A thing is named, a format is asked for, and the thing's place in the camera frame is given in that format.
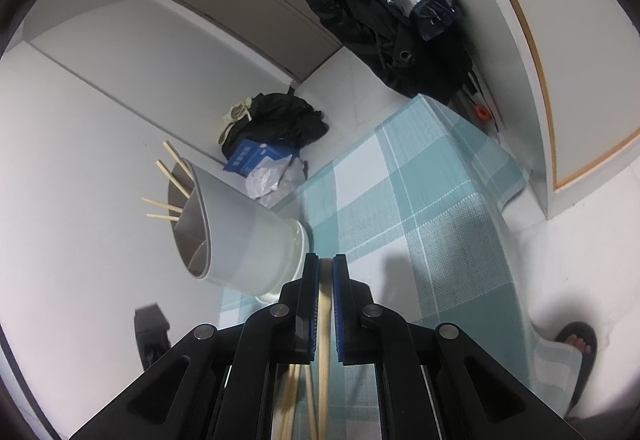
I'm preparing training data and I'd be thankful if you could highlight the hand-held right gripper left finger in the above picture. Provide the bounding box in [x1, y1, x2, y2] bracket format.
[67, 252, 321, 440]

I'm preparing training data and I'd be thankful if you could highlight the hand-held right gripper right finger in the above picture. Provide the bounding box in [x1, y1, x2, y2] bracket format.
[331, 254, 586, 440]

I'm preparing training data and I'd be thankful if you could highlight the white oval chopstick holder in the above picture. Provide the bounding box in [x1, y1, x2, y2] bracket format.
[167, 160, 312, 301]

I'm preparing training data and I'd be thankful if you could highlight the teal checked tablecloth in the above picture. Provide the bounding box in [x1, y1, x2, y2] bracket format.
[220, 95, 583, 440]

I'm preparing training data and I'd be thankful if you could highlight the white plastic bag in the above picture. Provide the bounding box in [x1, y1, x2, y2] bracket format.
[245, 155, 307, 208]

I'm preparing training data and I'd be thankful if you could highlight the small black object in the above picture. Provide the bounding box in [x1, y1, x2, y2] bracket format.
[134, 302, 172, 371]

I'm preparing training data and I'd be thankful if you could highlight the blue cardboard box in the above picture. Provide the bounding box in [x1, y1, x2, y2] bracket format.
[223, 138, 301, 176]

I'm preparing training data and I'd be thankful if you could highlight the black clothes heap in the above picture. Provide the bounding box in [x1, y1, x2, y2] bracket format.
[220, 92, 328, 161]

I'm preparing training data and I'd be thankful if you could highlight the beige cloth bag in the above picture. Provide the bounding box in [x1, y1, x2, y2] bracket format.
[217, 96, 256, 143]

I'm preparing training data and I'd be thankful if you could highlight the person's foot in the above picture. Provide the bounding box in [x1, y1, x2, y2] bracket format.
[565, 332, 594, 359]

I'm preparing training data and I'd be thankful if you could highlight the black slipper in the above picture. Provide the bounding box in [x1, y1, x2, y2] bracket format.
[554, 321, 599, 418]

